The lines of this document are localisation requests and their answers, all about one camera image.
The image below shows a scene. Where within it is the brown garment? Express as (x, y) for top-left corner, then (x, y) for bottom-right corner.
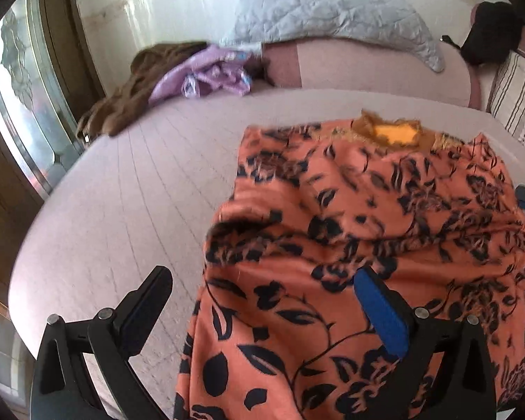
(76, 41), (208, 143)

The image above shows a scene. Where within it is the orange black floral garment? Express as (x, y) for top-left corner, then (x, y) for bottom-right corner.
(174, 111), (525, 420)

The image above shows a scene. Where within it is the stained glass door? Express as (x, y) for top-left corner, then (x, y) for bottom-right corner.
(0, 0), (86, 195)

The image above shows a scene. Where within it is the bed with pink quilted cover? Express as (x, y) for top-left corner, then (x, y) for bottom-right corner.
(8, 87), (525, 420)

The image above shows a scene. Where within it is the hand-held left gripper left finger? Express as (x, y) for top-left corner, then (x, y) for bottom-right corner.
(30, 265), (174, 420)

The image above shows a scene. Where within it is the grey quilted pillow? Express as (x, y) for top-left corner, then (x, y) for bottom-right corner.
(219, 0), (447, 74)

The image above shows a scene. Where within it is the striped pillow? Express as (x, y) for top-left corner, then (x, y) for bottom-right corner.
(485, 50), (525, 158)

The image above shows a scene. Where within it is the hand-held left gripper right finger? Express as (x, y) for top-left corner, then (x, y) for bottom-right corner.
(353, 267), (496, 420)

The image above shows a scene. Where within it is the black cloth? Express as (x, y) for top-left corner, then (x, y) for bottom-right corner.
(441, 2), (523, 67)

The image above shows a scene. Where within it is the purple floral garment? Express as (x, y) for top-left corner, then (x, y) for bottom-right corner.
(149, 44), (257, 106)

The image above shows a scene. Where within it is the pink bolster cushion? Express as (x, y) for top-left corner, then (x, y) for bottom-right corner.
(262, 39), (482, 108)

